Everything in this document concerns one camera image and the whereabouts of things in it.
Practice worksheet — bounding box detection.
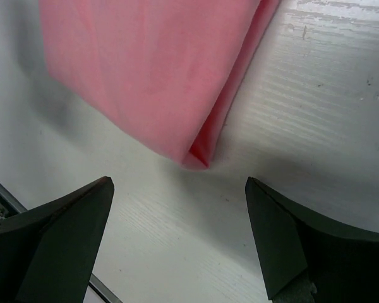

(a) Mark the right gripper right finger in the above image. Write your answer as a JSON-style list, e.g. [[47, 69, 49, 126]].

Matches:
[[245, 177, 379, 302]]

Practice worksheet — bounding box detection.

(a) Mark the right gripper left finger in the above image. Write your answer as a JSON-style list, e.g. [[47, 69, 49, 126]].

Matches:
[[0, 177, 114, 302]]

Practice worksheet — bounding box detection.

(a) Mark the pink t shirt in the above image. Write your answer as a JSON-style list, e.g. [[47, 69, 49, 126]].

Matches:
[[39, 1, 279, 170]]

